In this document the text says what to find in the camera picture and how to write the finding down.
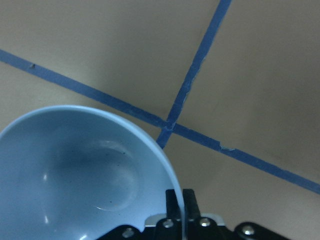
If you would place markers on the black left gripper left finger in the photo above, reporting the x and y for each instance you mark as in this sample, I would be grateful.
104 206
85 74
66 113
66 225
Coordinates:
172 208

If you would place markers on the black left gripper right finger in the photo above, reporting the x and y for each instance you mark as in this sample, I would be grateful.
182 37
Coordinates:
192 210

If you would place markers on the blue bowl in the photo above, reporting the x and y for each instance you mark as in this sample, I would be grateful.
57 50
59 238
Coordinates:
71 172

